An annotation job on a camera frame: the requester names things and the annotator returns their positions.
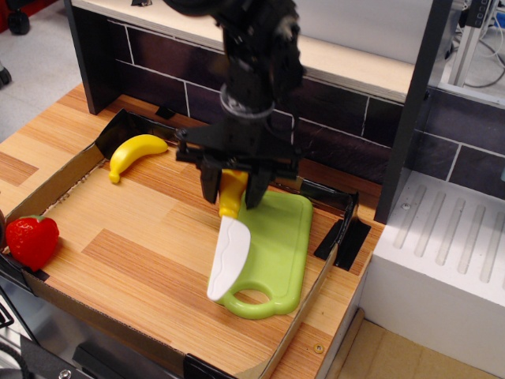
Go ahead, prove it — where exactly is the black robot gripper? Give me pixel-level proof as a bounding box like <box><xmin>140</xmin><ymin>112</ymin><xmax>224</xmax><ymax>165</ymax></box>
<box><xmin>176</xmin><ymin>94</ymin><xmax>301</xmax><ymax>209</ymax></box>

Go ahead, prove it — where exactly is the yellow handled white toy knife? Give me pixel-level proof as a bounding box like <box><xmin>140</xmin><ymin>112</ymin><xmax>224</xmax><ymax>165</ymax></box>
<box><xmin>207</xmin><ymin>170</ymin><xmax>251</xmax><ymax>302</ymax></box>

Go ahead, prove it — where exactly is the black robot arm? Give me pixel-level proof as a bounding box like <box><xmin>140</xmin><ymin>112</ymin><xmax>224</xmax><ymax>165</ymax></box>
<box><xmin>167</xmin><ymin>1</ymin><xmax>305</xmax><ymax>208</ymax></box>

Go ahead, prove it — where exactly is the green plastic cutting board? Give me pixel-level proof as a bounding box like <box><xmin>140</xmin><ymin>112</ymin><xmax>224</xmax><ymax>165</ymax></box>
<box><xmin>217</xmin><ymin>191</ymin><xmax>313</xmax><ymax>320</ymax></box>

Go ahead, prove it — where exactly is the cardboard fence with black tape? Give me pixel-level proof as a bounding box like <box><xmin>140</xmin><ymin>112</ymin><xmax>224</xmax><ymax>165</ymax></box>
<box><xmin>1</xmin><ymin>105</ymin><xmax>381</xmax><ymax>378</ymax></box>

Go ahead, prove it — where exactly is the yellow toy banana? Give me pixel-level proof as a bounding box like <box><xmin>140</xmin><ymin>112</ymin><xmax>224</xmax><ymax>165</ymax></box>
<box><xmin>109</xmin><ymin>134</ymin><xmax>168</xmax><ymax>184</ymax></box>

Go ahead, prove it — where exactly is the red toy strawberry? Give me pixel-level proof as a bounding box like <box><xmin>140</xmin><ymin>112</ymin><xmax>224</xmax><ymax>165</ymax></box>
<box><xmin>6</xmin><ymin>216</ymin><xmax>59</xmax><ymax>272</ymax></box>

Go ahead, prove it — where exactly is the white toy sink drainboard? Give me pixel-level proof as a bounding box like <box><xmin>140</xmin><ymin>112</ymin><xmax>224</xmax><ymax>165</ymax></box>
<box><xmin>360</xmin><ymin>172</ymin><xmax>504</xmax><ymax>377</ymax></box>

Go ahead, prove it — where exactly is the black caster wheel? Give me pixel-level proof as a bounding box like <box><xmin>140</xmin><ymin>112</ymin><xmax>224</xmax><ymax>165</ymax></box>
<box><xmin>7</xmin><ymin>9</ymin><xmax>30</xmax><ymax>36</ymax></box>

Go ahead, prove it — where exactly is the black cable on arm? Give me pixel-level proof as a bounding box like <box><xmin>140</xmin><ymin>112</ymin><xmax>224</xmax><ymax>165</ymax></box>
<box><xmin>264</xmin><ymin>110</ymin><xmax>297</xmax><ymax>149</ymax></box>

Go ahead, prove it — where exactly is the dark grey shelf frame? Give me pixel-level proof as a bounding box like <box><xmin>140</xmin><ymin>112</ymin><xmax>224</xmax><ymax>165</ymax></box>
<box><xmin>65</xmin><ymin>1</ymin><xmax>451</xmax><ymax>222</ymax></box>

